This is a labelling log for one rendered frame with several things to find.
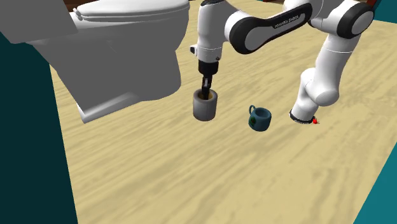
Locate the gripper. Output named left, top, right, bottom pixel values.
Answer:
left=198, top=60, right=219, bottom=100

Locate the grey cylindrical cup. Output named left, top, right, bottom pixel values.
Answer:
left=192, top=88, right=218, bottom=122

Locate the dark blue mug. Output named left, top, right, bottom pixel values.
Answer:
left=247, top=104, right=273, bottom=132

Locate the white toilet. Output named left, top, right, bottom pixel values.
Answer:
left=0, top=0, right=191, bottom=124

